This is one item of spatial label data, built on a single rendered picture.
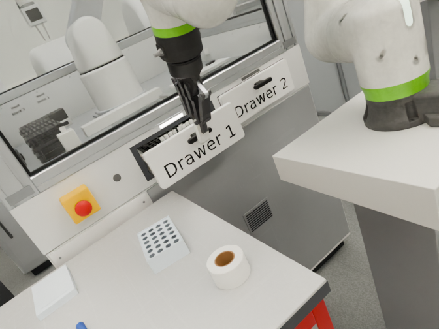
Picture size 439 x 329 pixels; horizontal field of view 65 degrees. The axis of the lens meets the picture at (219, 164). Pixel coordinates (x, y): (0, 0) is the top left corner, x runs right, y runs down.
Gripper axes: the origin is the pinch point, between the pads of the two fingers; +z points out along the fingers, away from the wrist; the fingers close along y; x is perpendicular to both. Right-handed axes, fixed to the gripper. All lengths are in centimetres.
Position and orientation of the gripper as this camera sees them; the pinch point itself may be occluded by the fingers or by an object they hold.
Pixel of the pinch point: (201, 130)
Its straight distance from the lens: 87.4
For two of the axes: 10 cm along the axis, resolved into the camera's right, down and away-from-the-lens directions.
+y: 6.2, 4.5, -6.4
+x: 7.6, -5.3, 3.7
